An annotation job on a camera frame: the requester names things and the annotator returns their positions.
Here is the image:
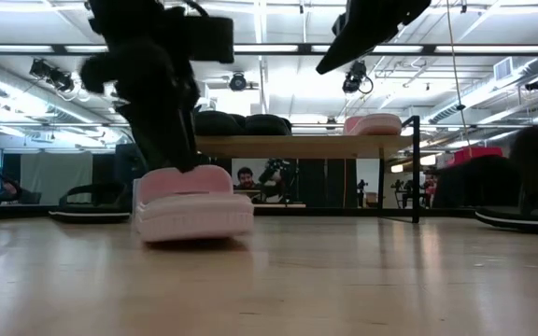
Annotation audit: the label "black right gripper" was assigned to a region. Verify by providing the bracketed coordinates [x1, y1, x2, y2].
[315, 0, 432, 76]

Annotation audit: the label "person with beard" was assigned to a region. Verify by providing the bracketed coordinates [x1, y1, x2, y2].
[234, 166, 262, 191]

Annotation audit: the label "black overhead frame beam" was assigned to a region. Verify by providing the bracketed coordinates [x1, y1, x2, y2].
[0, 43, 538, 58]

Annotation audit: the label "black overhead camera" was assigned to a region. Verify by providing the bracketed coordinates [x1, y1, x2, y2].
[341, 59, 375, 95]

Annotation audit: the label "black ceiling spotlights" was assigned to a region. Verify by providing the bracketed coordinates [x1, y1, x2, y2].
[28, 57, 76, 93]

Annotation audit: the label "grey-green curtain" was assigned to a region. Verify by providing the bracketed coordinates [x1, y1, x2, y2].
[20, 150, 94, 206]

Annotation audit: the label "round black ceiling lamp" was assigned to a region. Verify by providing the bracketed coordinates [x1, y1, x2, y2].
[228, 71, 248, 92]

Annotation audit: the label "dark cabinet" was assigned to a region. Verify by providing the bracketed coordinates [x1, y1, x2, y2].
[113, 143, 145, 189]

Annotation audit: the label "pink slide sandal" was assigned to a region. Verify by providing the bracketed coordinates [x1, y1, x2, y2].
[134, 163, 256, 244]
[343, 112, 404, 137]

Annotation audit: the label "black flip-flop white stripe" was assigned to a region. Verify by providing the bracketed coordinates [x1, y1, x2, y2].
[48, 181, 133, 225]
[474, 174, 538, 236]

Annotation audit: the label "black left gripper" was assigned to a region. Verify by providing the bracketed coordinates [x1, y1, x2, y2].
[79, 25, 202, 174]

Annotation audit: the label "white ceiling air vent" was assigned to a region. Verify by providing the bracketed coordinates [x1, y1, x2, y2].
[492, 56, 516, 83]

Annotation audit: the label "wooden shelf black frame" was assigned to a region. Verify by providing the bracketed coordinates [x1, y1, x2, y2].
[192, 115, 421, 225]

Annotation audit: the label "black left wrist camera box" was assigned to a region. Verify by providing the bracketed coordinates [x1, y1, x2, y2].
[186, 15, 235, 64]

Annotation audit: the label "red box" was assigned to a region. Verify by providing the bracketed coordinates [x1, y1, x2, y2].
[446, 146, 504, 167]

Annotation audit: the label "yellow hanging cable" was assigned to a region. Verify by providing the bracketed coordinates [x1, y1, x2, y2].
[445, 0, 474, 158]

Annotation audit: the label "white plant pot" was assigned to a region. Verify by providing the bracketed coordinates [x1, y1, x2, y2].
[131, 178, 140, 219]

